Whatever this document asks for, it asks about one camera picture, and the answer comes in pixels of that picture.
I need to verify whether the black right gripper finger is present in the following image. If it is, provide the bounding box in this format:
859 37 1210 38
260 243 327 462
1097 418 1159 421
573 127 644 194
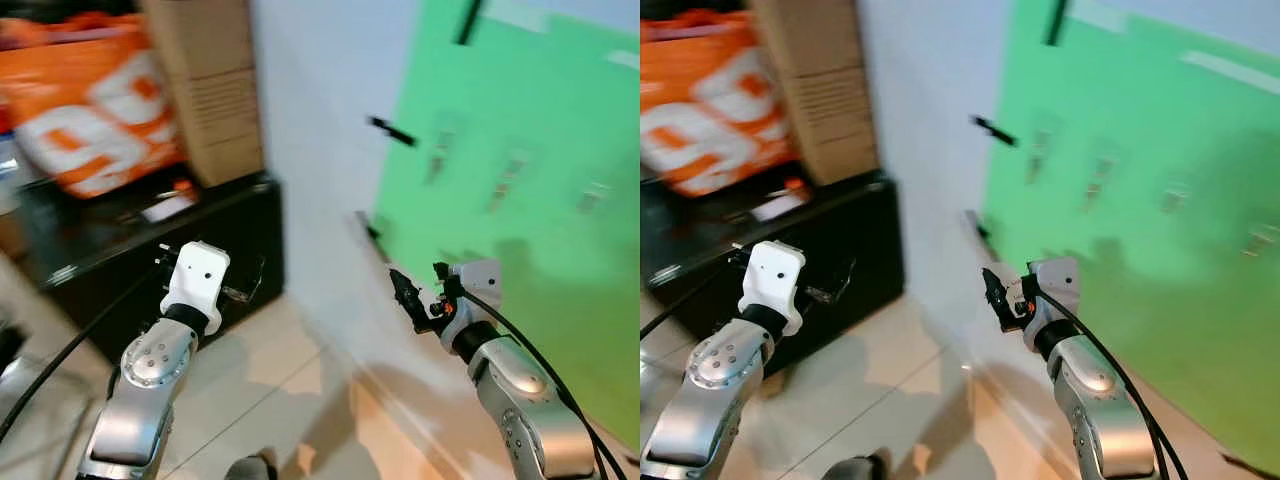
981 265 1009 333
388 265 425 315

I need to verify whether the black low cabinet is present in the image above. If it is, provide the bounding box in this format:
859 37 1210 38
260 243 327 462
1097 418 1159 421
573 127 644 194
640 171 907 376
0 171 287 363

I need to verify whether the white paper card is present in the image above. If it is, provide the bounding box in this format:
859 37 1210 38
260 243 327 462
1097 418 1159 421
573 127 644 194
140 194 198 224
750 193 809 223

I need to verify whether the black board clip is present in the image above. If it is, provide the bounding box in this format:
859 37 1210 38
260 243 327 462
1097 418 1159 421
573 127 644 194
366 115 418 149
969 114 1020 149
1044 0 1073 47
457 0 487 47

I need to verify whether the dark robot foot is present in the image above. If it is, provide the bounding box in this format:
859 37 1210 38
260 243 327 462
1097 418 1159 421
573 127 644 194
820 452 893 480
224 452 279 480

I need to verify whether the brown cardboard box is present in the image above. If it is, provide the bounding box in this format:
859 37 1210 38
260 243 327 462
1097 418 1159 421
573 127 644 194
138 0 267 189
748 0 883 188

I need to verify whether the orange white printed bag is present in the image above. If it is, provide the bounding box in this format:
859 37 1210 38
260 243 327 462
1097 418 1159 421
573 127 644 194
640 9 803 198
0 11 189 199

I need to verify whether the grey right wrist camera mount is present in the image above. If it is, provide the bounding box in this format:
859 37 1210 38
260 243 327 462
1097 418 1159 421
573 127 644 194
445 257 504 327
1024 255 1084 327

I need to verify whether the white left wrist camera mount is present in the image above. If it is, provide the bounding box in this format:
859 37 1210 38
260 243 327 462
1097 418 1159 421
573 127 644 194
737 240 808 338
159 240 232 337

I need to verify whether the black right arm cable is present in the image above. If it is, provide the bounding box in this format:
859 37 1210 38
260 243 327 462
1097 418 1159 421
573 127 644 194
1020 270 1191 480
440 262 629 480

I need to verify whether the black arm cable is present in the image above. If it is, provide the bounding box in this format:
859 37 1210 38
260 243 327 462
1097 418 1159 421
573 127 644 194
0 258 173 443
1020 270 1191 480
440 262 629 480
640 245 749 341

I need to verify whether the clear wall hook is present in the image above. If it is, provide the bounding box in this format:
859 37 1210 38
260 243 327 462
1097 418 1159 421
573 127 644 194
424 122 463 188
1083 148 1128 215
1024 122 1063 188
486 148 533 215
574 178 613 217
1240 220 1280 261
1158 178 1198 217

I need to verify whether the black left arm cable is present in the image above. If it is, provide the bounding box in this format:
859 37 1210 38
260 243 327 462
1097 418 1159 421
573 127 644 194
640 245 749 341
0 258 173 443

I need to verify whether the green wall board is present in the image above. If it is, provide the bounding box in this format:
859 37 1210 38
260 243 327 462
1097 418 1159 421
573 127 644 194
371 0 641 453
978 0 1280 473

